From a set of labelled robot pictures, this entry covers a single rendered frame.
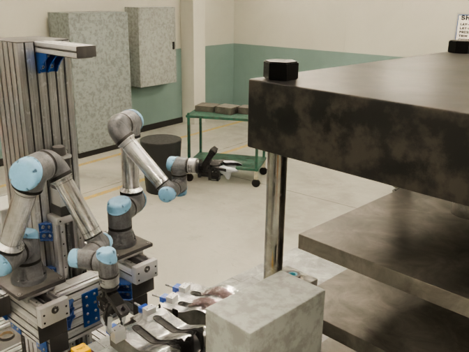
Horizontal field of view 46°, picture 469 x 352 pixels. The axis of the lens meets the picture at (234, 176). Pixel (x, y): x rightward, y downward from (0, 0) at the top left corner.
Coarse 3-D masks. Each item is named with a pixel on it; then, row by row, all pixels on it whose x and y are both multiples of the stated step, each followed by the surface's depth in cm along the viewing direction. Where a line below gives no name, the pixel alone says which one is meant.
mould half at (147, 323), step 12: (156, 312) 246; (168, 312) 246; (132, 324) 237; (144, 324) 237; (156, 324) 238; (180, 324) 239; (132, 336) 230; (156, 336) 230; (168, 336) 229; (180, 336) 223; (204, 336) 223; (120, 348) 232; (132, 348) 224; (144, 348) 222; (156, 348) 216; (168, 348) 214
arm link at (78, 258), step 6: (90, 246) 219; (96, 246) 221; (72, 252) 215; (78, 252) 214; (84, 252) 214; (90, 252) 214; (72, 258) 214; (78, 258) 213; (84, 258) 212; (90, 258) 212; (72, 264) 214; (78, 264) 213; (84, 264) 212; (90, 264) 212
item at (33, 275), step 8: (24, 264) 235; (32, 264) 237; (40, 264) 241; (16, 272) 236; (24, 272) 236; (32, 272) 237; (40, 272) 240; (16, 280) 236; (24, 280) 237; (32, 280) 237; (40, 280) 239
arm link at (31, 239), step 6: (30, 228) 239; (24, 234) 232; (30, 234) 233; (36, 234) 236; (24, 240) 232; (30, 240) 233; (36, 240) 236; (24, 246) 230; (30, 246) 233; (36, 246) 237; (30, 252) 233; (36, 252) 237; (30, 258) 235; (36, 258) 238
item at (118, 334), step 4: (112, 324) 228; (116, 324) 228; (120, 324) 226; (112, 328) 223; (116, 328) 223; (120, 328) 223; (124, 328) 224; (112, 332) 222; (116, 332) 221; (120, 332) 223; (124, 332) 224; (112, 336) 222; (116, 336) 221; (120, 336) 223; (124, 336) 225; (112, 340) 224; (116, 340) 222; (120, 340) 224
